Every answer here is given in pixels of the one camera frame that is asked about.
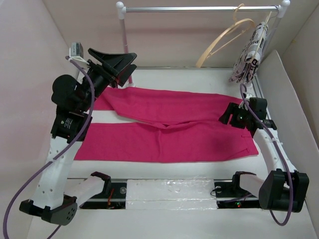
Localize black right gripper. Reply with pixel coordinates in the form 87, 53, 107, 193
218, 102, 252, 129

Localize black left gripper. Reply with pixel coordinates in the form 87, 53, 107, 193
80, 48, 139, 110

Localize pink trousers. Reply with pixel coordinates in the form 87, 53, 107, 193
75, 87, 258, 163

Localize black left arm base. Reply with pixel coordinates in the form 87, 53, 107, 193
80, 172, 127, 210

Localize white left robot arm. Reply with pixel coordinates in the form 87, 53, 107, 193
19, 49, 137, 226

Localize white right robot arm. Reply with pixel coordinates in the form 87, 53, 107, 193
219, 97, 310, 213

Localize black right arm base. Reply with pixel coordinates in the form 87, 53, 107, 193
210, 171, 264, 209

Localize wooden hanger with garment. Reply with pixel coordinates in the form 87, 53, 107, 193
240, 12, 272, 83

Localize black white printed garment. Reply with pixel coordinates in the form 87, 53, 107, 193
229, 21, 268, 83

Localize white clothes rack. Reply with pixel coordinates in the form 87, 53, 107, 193
116, 0, 290, 98

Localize aluminium rail right side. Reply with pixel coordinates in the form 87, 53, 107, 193
252, 75, 271, 120

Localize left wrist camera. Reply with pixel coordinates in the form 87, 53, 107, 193
69, 42, 87, 64

